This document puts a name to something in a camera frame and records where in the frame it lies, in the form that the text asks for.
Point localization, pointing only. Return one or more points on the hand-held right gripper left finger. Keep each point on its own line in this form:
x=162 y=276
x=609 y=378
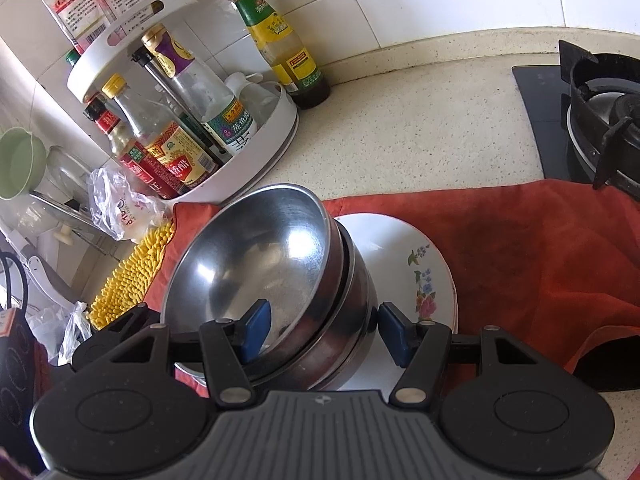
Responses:
x=255 y=330

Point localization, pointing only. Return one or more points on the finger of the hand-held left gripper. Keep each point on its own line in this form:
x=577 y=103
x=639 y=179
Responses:
x=135 y=316

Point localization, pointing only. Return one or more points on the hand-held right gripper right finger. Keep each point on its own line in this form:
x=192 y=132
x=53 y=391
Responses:
x=395 y=335

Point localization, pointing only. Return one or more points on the stainless steel bowl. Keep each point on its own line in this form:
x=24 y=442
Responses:
x=345 y=310
x=250 y=250

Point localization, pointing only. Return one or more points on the floral white plate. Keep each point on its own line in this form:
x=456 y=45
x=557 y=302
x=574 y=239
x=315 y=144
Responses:
x=390 y=260

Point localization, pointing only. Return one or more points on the yellow chenille mat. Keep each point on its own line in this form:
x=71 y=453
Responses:
x=130 y=280

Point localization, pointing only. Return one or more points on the crumpled clear plastic bag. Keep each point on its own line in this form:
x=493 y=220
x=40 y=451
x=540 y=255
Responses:
x=60 y=330

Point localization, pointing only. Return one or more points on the clear printed plastic bag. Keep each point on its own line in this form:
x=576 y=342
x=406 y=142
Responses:
x=125 y=210

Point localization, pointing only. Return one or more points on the cream lid knob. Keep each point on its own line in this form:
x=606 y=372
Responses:
x=64 y=234

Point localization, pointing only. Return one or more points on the black induction cooker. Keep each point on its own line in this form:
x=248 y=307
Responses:
x=20 y=375

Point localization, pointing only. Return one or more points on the red label soy sauce bottle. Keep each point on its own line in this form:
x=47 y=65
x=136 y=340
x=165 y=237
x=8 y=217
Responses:
x=145 y=175

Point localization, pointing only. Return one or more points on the orange cloth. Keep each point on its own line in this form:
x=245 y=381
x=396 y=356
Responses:
x=525 y=260

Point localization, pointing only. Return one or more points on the glass jar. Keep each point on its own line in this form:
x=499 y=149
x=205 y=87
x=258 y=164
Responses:
x=67 y=170

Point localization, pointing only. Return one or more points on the yellow label vinegar bottle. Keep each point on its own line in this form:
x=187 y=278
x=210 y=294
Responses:
x=175 y=155

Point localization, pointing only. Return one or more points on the green bowl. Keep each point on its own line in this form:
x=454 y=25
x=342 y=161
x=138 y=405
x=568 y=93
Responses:
x=20 y=160

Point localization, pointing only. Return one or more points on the white round condiment rack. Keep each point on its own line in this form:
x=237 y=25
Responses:
x=280 y=125

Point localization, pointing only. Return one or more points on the clear bottle with green label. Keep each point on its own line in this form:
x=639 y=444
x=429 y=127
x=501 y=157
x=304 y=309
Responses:
x=220 y=110

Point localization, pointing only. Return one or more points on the green capped bottle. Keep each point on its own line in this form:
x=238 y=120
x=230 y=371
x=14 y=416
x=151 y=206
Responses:
x=73 y=58

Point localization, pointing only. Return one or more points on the black gas stove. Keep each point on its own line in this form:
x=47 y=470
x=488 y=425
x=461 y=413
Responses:
x=545 y=110

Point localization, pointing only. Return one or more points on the yellow green label sauce bottle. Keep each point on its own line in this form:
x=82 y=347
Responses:
x=285 y=45

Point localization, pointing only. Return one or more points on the red white seasoning packet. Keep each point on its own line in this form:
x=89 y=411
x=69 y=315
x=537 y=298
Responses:
x=70 y=10

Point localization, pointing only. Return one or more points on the black stove pan support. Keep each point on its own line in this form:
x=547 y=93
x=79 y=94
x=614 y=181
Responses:
x=580 y=70

